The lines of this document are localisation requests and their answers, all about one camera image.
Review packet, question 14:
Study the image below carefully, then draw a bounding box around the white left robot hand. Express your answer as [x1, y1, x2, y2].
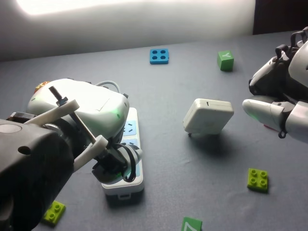
[26, 78, 144, 185]

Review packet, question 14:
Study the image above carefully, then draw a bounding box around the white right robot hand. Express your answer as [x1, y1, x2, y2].
[242, 26, 308, 147]

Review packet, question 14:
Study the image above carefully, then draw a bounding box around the white power strip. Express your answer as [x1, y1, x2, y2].
[101, 107, 145, 202]

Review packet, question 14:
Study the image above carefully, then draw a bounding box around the white charger adapter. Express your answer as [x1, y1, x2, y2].
[182, 98, 234, 138]

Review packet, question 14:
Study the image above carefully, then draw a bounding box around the dark background panel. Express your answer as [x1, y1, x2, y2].
[252, 0, 308, 36]

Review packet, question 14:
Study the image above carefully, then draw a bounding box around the orange toy fruit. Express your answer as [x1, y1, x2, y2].
[34, 81, 51, 94]

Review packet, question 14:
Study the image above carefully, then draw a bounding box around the green cube letter Y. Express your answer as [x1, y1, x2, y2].
[217, 50, 234, 72]

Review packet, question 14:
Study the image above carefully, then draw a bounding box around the blue four-hole square block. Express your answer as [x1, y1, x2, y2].
[149, 48, 170, 65]

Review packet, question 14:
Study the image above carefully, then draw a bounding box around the grey table cloth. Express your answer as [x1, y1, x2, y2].
[0, 30, 308, 231]

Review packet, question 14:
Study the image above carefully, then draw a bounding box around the green toy brick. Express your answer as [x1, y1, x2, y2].
[246, 167, 270, 193]
[41, 200, 66, 227]

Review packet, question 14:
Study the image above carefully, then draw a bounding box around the green cube number 7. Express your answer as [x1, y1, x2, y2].
[180, 216, 203, 231]

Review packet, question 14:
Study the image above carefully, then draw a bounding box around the grey power strip cable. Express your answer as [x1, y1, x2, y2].
[95, 80, 121, 93]

